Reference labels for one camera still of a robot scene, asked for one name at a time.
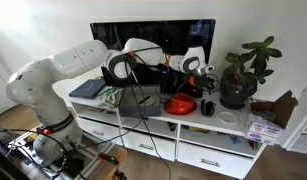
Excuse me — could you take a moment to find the small black shelf gadget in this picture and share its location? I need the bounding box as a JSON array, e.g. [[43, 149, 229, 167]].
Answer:
[[167, 121, 178, 132]]

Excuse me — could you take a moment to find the orange black clamp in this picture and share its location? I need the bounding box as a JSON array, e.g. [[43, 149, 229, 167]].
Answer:
[[97, 152, 121, 166]]

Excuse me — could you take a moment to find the black glasses case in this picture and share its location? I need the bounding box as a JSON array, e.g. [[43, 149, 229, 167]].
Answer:
[[200, 98, 216, 118]]

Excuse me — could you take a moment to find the white drawer with handle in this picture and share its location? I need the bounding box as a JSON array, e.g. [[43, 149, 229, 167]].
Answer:
[[80, 118, 123, 146], [176, 141, 255, 180], [120, 128, 177, 162]]

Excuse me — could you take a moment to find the white purple glove box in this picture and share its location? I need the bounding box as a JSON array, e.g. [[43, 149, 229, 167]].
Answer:
[[244, 130, 279, 147], [249, 120, 286, 139]]

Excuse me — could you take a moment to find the red bowl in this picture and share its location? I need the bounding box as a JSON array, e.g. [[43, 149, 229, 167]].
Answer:
[[163, 92, 198, 116]]

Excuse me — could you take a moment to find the white louvered door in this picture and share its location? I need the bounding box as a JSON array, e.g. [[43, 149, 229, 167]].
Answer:
[[282, 79, 307, 157]]

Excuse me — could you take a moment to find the brown cardboard box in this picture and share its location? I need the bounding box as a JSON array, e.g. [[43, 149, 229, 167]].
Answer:
[[249, 90, 299, 130]]

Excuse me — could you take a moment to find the black flat screen tv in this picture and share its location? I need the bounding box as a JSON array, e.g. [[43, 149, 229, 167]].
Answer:
[[90, 19, 217, 99]]

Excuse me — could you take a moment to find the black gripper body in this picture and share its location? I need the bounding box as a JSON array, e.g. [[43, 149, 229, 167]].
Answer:
[[196, 73, 215, 92]]

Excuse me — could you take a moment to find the green plastic item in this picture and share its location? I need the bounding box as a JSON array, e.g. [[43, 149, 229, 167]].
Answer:
[[103, 89, 117, 98]]

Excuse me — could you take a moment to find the white tv stand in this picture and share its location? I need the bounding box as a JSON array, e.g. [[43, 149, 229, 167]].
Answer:
[[64, 84, 269, 180]]

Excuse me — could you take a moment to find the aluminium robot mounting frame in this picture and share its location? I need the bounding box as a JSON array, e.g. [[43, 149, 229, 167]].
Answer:
[[7, 128, 129, 180]]

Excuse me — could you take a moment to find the grey-blue open box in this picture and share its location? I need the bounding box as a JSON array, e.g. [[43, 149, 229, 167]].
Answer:
[[117, 83, 162, 118]]

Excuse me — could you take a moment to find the small black white gadget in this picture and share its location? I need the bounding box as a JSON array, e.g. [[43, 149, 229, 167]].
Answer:
[[138, 95, 157, 107]]

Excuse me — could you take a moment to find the green leafy plant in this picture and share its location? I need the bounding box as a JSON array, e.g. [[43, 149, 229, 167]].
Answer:
[[225, 35, 283, 86]]

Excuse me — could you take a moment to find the dark round plant pot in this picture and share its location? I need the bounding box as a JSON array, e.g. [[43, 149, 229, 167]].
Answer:
[[219, 73, 258, 110]]

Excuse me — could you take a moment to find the small blue toy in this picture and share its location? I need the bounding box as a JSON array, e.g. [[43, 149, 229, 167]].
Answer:
[[227, 134, 242, 145]]

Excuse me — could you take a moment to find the navy flat gift box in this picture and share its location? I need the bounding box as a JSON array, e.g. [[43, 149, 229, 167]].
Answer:
[[68, 78, 107, 100]]

